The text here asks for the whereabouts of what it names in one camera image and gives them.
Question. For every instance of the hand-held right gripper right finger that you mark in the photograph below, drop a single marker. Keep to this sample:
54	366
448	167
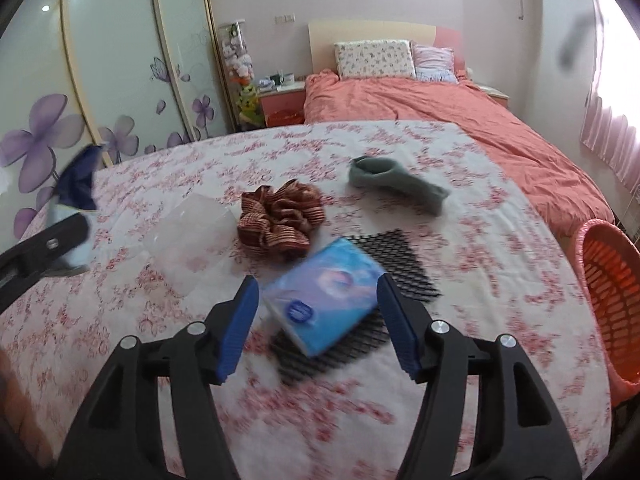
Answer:
400	330

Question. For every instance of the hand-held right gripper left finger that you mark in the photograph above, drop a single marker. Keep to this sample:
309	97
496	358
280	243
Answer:
237	330

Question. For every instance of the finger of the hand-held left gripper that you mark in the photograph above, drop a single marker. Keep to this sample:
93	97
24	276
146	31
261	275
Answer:
80	180

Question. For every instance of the blue and white cloth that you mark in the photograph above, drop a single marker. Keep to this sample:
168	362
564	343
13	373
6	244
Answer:
72	257

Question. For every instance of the blue tissue pack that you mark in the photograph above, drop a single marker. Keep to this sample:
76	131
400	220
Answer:
320	290

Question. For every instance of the orange plastic laundry basket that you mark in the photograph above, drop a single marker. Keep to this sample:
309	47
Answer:
610	285

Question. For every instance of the black plastic mesh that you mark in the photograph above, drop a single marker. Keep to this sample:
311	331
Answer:
400	255

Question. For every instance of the pink floral tablecloth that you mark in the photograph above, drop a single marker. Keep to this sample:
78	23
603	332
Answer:
475	270

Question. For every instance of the clear plastic box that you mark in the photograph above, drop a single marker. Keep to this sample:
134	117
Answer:
190	240

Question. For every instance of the red striped scrunchie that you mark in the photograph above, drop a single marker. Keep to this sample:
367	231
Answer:
280	220

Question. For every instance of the floral sliding door wardrobe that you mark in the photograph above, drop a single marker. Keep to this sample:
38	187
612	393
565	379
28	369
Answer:
115	50

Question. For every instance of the grey green sock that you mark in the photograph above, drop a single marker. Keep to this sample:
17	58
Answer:
395	182

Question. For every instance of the yellow green plush toy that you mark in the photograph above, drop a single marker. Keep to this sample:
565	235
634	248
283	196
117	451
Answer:
249	102

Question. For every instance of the stuffed toy bouquet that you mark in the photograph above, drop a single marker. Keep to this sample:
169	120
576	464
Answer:
237	60

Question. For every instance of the pink nightstand with mugs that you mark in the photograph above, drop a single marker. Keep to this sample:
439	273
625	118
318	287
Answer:
282	102

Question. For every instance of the coral bed duvet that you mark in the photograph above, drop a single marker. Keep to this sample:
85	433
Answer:
475	125

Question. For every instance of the white mug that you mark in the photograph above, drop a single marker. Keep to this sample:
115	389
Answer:
287	80

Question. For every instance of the beige nightstand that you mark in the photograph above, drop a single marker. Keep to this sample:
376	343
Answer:
495	95

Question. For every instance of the pink striped pillow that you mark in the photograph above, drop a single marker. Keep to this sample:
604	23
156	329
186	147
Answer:
435	62

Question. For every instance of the floral print pillow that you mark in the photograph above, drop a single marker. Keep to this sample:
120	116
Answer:
375	60

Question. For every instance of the pink curtain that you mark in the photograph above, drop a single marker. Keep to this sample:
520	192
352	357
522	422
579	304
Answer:
612	125

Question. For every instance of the beige pink headboard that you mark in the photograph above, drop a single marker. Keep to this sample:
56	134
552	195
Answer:
370	32

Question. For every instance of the white wall socket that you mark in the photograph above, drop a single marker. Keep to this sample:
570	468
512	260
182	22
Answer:
285	19

